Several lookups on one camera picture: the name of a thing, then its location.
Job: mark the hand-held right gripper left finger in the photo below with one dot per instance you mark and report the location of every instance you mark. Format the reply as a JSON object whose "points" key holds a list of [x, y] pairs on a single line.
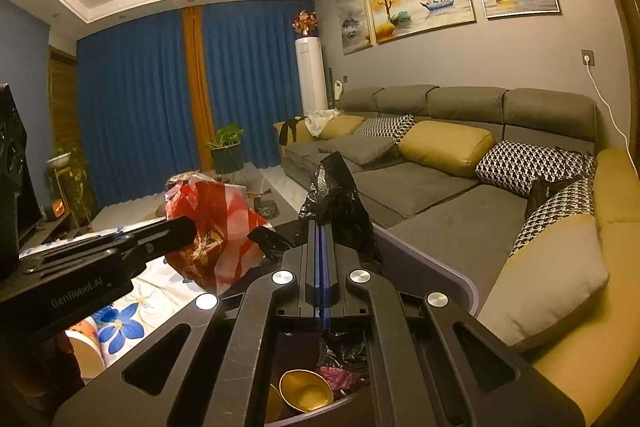
{"points": [[307, 267]]}

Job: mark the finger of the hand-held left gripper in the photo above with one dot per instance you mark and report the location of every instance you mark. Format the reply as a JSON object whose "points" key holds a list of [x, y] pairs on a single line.
{"points": [[160, 239]]}

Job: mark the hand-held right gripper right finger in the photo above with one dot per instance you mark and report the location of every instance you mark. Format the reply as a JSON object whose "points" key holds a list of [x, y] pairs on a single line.
{"points": [[335, 267]]}

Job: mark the black plastic bag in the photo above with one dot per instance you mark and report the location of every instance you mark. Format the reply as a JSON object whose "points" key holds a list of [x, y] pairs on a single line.
{"points": [[335, 197], [270, 242], [345, 347]]}

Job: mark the red printed plastic bag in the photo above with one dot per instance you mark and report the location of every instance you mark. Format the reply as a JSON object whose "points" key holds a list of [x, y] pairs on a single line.
{"points": [[220, 227]]}

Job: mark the orange paper cup cream inside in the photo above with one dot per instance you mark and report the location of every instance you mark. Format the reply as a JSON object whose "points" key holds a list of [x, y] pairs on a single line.
{"points": [[87, 354]]}

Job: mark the grey plastic bin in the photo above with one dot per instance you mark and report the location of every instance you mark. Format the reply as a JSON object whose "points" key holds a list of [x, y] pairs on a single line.
{"points": [[425, 267]]}

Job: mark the large pink plastic bag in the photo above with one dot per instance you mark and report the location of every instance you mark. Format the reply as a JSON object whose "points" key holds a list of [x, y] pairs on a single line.
{"points": [[345, 379]]}

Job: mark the white blue floral bedsheet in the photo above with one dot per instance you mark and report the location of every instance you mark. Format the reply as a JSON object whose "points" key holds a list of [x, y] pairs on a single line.
{"points": [[150, 294]]}

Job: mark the grey television cabinet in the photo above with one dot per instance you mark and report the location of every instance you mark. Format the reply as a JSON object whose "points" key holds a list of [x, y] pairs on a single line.
{"points": [[65, 234]]}

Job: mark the magazine stack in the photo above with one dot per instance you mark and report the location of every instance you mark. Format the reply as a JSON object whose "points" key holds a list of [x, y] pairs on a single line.
{"points": [[176, 179]]}

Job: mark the orange glowing lamp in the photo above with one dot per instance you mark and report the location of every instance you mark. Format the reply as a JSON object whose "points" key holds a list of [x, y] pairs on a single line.
{"points": [[59, 208]]}

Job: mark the potted plant green planter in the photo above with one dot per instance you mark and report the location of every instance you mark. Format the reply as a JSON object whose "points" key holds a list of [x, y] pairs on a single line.
{"points": [[227, 147]]}

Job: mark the grey cushion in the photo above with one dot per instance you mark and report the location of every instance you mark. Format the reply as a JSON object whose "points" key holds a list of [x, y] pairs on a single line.
{"points": [[365, 150]]}

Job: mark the trailing potted plant white pot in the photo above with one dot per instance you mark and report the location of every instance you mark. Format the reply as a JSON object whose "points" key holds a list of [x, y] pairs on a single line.
{"points": [[67, 162]]}

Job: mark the grey sectional sofa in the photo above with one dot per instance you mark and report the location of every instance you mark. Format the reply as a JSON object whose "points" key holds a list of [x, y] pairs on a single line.
{"points": [[440, 187]]}

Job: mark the blue curtain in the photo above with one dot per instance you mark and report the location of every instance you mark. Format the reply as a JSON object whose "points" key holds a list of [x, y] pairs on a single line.
{"points": [[260, 77], [135, 107]]}

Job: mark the black garment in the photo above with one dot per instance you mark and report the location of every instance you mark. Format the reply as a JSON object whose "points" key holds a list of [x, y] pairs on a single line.
{"points": [[290, 131]]}

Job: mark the small yellow cushion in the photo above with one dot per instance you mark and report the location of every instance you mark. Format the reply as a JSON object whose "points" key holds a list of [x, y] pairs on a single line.
{"points": [[342, 126]]}

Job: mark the white garment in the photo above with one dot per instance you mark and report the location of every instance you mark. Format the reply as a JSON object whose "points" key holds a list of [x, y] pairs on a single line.
{"points": [[320, 121]]}

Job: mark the black white patterned cushion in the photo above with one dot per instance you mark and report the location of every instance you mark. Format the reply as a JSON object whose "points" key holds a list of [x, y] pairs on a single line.
{"points": [[562, 212], [525, 167], [385, 128]]}

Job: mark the orange curtain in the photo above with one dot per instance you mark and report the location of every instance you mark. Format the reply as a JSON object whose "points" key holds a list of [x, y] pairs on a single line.
{"points": [[197, 82]]}

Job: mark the wide yellow cushion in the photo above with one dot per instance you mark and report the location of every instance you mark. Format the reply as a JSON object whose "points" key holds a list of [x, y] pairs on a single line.
{"points": [[447, 142]]}

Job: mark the white handheld device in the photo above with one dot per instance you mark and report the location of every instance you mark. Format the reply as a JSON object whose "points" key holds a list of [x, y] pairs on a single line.
{"points": [[337, 88]]}

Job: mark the white standing air conditioner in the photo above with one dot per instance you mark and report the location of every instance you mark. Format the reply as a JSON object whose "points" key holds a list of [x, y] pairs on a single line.
{"points": [[311, 74]]}

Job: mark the beige cushion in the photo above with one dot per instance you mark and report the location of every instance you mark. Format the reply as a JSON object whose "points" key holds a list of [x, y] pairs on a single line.
{"points": [[545, 282]]}

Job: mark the black bag on sofa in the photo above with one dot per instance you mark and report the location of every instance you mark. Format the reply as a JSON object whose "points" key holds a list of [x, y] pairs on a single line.
{"points": [[540, 197]]}

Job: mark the red gold artificial flowers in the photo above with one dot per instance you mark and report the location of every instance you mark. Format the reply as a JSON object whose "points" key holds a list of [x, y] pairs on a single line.
{"points": [[305, 23]]}

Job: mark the small grey landscape painting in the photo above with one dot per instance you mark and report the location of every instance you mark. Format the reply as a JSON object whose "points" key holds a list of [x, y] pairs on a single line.
{"points": [[354, 22]]}

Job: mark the brown wooden wall panel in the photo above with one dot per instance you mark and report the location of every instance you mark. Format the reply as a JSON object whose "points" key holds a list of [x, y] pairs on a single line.
{"points": [[62, 102]]}

